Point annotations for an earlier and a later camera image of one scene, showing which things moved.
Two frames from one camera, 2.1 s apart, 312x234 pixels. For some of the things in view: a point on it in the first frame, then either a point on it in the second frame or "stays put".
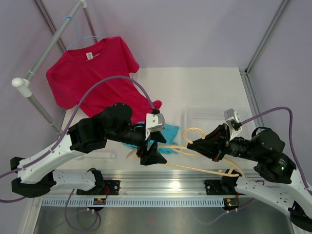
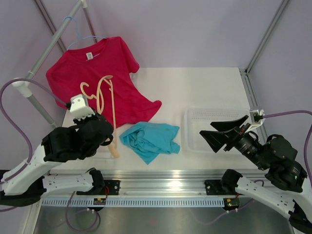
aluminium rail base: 165,184 stays put
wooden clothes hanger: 168,147 -> 111,145
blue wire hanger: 78,35 stays put
